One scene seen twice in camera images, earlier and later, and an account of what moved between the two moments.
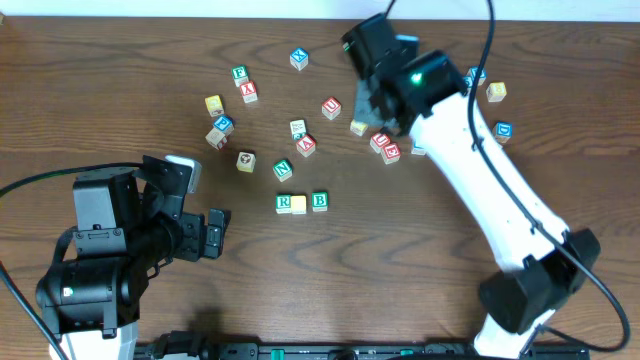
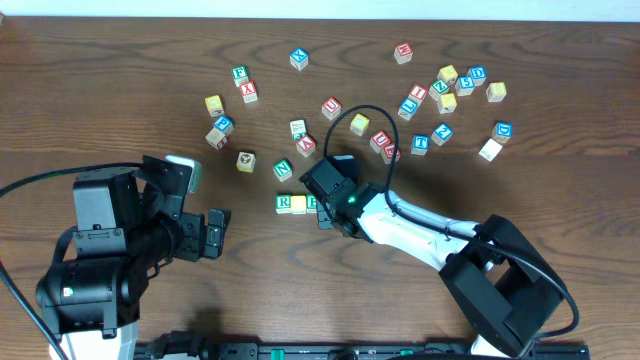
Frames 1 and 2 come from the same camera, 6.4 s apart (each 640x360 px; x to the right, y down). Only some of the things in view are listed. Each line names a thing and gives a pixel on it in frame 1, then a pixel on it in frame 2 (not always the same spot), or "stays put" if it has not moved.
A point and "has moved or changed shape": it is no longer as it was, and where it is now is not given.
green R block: (283, 204) stays put
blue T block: (418, 150) stays put
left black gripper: (191, 236) stays put
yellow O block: (298, 205) stays put
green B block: (320, 201) has moved or changed shape
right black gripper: (368, 107) -> (324, 216)
